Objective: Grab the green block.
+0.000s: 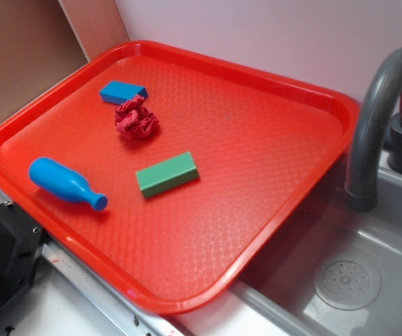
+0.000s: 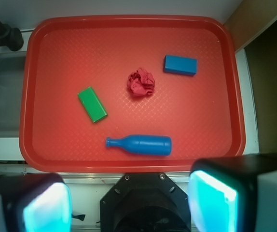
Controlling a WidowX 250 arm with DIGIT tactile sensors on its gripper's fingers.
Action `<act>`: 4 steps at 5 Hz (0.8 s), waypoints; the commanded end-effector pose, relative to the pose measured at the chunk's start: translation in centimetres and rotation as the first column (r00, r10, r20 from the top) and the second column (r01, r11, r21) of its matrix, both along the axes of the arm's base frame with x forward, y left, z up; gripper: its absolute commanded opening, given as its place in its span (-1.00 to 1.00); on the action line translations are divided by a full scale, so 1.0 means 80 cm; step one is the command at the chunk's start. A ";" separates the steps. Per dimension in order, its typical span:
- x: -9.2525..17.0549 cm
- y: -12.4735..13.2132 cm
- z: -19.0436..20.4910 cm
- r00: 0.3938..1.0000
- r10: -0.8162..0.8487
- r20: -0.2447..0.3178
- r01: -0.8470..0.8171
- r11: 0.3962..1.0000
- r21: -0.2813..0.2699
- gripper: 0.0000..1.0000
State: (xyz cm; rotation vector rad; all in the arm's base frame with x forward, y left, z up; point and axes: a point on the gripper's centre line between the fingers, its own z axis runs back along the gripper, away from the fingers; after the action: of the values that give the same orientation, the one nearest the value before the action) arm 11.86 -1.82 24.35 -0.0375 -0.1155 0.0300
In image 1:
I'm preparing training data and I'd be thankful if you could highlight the red plastic tray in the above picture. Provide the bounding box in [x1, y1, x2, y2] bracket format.
[0, 41, 359, 315]

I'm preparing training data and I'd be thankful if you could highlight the blue rectangular block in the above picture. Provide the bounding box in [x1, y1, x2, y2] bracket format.
[99, 80, 148, 105]

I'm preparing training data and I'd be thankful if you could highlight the crumpled red cloth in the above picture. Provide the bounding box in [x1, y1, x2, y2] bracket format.
[114, 94, 159, 140]

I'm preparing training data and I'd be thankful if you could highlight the brown cardboard panel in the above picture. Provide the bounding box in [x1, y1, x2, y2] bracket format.
[0, 1, 129, 123]

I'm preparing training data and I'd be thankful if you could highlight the grey plastic sink basin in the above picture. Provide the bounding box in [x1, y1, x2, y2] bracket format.
[232, 158, 402, 335]

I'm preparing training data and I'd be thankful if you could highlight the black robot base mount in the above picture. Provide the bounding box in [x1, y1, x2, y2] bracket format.
[0, 203, 43, 311]

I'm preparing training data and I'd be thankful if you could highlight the grey curved faucet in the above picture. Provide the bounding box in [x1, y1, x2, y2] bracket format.
[345, 48, 402, 212]

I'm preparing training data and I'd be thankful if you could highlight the green rectangular block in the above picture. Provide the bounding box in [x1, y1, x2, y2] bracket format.
[136, 152, 200, 199]

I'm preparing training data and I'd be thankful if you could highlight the round sink drain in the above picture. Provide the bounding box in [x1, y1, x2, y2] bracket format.
[312, 256, 382, 311]

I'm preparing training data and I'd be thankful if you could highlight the blue plastic bottle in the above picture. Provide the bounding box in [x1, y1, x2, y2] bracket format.
[29, 157, 108, 211]

